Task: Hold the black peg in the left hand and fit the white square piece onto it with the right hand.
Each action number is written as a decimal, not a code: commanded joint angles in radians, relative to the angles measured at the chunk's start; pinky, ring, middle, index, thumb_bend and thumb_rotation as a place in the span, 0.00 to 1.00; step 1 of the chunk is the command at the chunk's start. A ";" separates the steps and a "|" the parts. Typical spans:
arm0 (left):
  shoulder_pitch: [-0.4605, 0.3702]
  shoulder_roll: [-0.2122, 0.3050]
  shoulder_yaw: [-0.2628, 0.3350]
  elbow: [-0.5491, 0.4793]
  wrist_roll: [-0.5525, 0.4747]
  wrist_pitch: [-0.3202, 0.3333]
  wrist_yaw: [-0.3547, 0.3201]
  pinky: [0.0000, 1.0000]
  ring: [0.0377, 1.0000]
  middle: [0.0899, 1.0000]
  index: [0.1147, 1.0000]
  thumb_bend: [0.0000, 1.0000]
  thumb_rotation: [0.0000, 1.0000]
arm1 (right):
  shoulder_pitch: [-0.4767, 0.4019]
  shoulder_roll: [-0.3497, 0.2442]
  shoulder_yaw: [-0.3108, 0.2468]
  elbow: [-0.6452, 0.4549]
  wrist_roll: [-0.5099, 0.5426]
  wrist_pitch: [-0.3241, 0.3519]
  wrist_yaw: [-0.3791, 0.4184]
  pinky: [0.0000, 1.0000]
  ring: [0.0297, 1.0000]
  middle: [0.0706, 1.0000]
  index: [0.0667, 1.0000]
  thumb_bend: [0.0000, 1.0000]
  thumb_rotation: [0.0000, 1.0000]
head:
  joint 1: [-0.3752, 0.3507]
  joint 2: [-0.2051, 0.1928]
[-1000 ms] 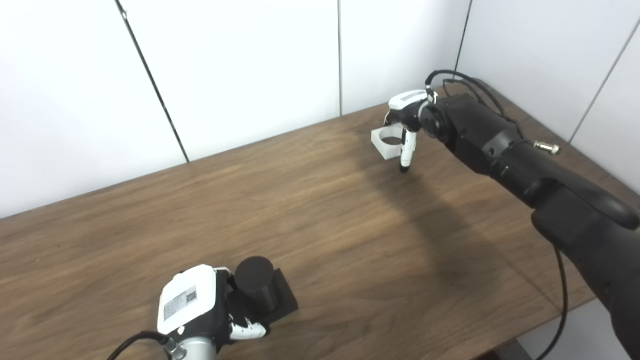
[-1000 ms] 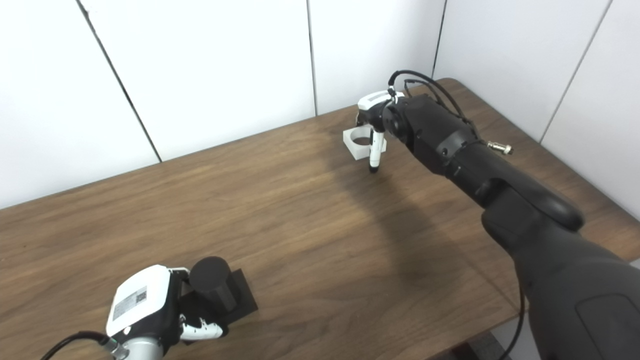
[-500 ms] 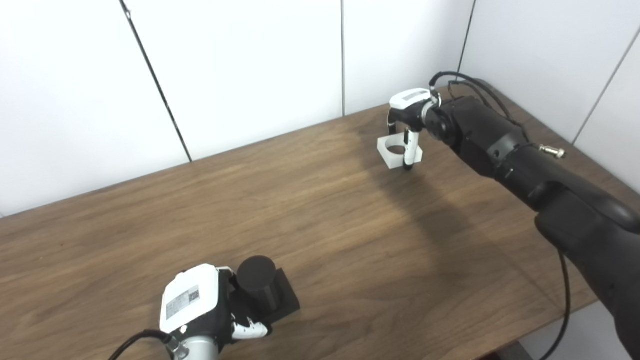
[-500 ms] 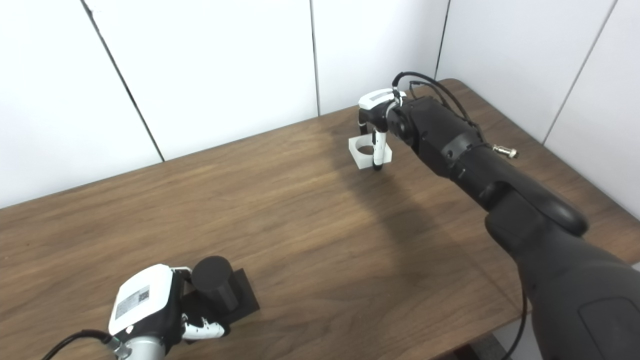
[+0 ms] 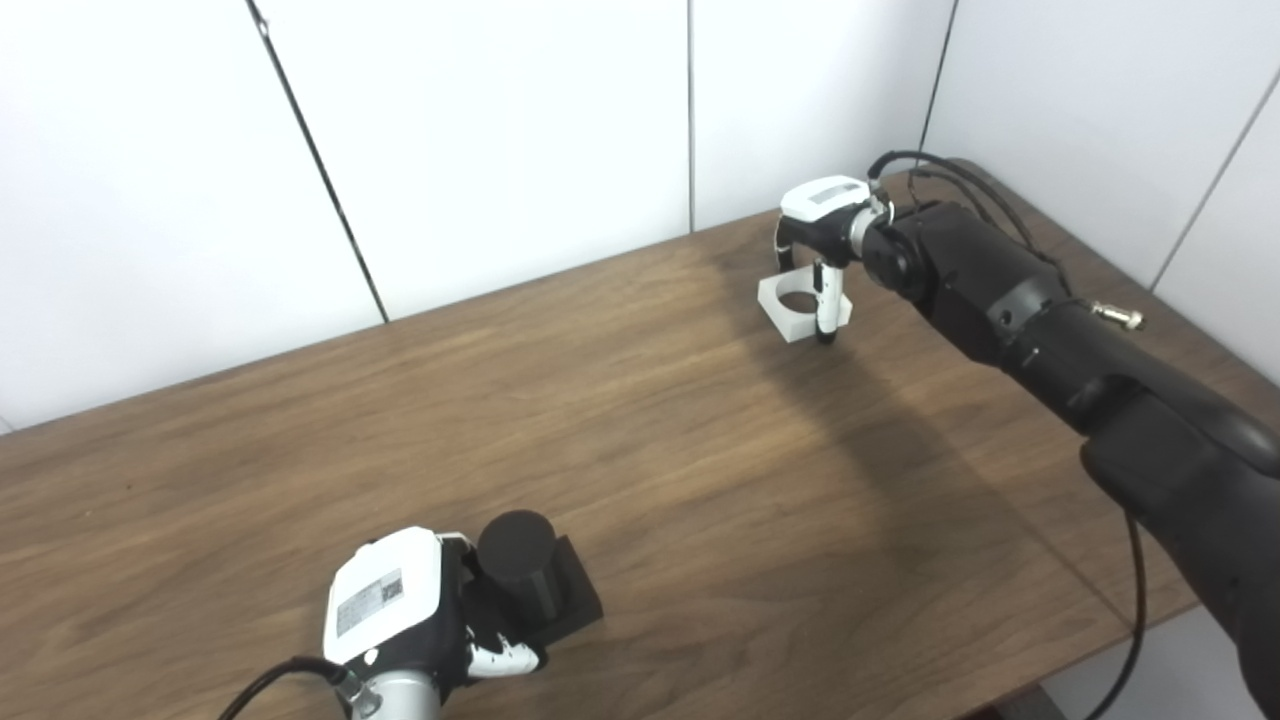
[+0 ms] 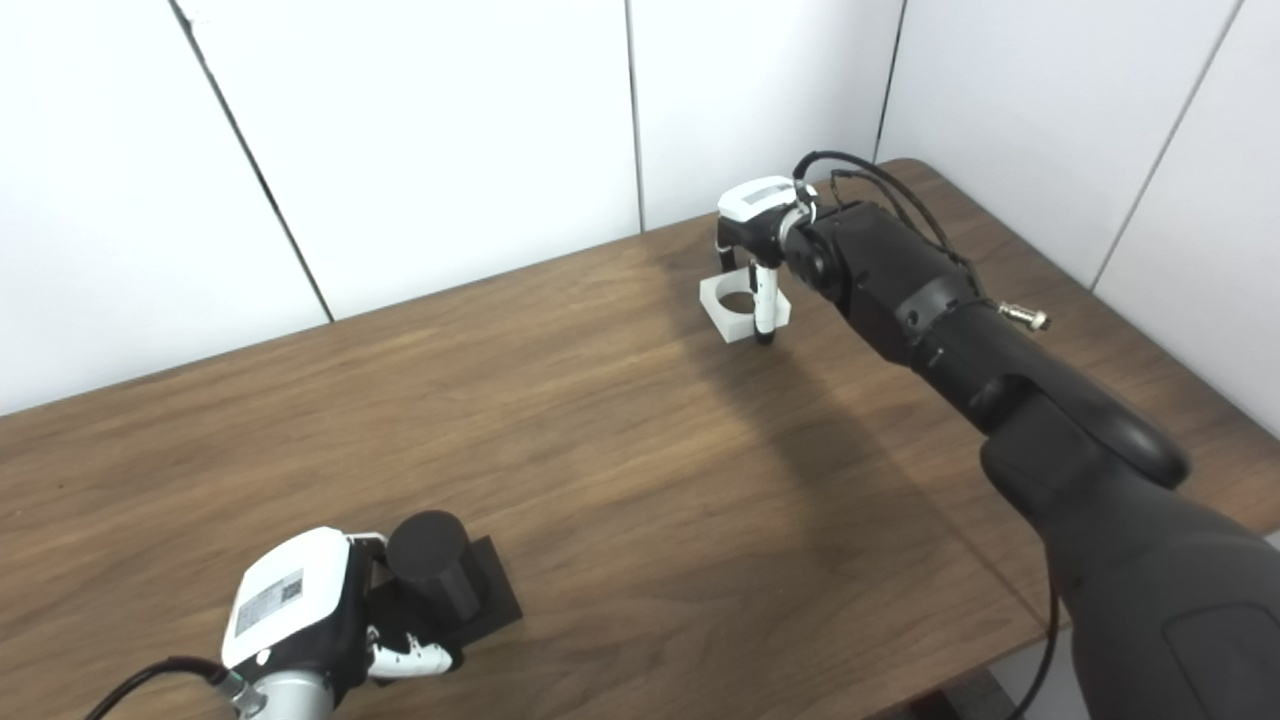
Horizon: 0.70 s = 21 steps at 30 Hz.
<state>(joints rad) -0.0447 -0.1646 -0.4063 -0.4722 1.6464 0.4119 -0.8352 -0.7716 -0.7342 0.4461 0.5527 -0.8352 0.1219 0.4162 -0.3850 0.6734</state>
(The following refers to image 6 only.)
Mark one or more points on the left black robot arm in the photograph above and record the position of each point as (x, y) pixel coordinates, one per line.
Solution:
(290, 695)

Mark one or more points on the black peg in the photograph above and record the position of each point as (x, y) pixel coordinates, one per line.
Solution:
(435, 565)

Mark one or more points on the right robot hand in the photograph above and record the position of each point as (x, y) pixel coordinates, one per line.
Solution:
(765, 205)

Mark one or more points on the white square piece with hole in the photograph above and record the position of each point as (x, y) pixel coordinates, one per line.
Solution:
(722, 315)

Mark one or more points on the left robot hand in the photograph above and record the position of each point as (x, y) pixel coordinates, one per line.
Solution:
(290, 600)

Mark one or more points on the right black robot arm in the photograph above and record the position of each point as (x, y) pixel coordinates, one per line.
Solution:
(1050, 420)

